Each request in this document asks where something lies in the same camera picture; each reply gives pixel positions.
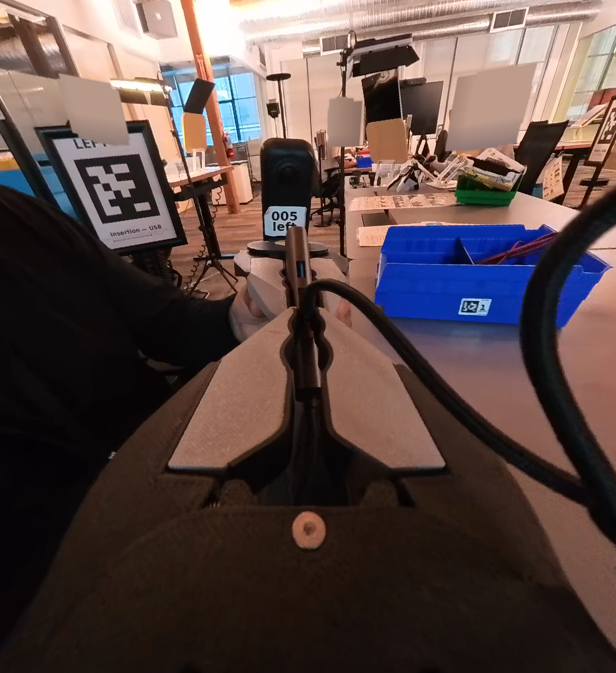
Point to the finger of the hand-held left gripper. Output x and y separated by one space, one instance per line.
265 284
329 271

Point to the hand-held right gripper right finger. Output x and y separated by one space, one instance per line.
381 420

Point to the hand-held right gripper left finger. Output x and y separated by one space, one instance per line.
234 415

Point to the grey usb hub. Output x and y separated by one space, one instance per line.
298 252

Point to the blue plastic storage bin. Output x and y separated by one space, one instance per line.
444 289

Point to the person's left forearm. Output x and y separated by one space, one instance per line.
181 320

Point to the person's left hand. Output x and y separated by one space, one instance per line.
244 315

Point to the black tripod stand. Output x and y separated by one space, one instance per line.
210 252

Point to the white cabinet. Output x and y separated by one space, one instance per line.
237 184

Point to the wooden side table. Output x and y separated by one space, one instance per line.
202 172

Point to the picture strip paper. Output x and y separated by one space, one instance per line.
402 202

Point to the clear acrylic box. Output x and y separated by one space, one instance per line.
389 171

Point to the black bin divider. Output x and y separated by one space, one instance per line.
466 251

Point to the clear acrylic stand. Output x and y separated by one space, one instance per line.
450 173

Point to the framed marker sign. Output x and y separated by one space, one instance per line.
113 184

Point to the black floor lamp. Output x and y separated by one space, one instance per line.
278 79

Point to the green storage bin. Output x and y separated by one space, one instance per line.
486 197

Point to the wooden pillar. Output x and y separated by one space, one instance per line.
208 79

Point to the black computer monitor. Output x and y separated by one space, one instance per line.
423 105

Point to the studio light panel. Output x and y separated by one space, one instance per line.
386 58

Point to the black office chair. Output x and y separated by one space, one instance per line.
542 147

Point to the ceiling air vent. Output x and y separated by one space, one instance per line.
508 20

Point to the marker sign on stand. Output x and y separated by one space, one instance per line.
610 131

